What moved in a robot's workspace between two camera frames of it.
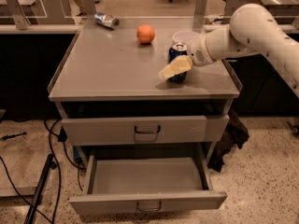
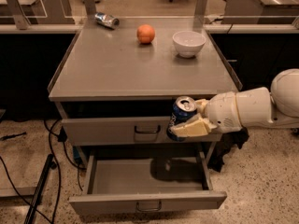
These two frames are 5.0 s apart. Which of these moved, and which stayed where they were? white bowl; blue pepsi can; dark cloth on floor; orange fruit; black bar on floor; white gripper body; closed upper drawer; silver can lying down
Moved: white gripper body; blue pepsi can
Stayed: dark cloth on floor; silver can lying down; closed upper drawer; white bowl; orange fruit; black bar on floor
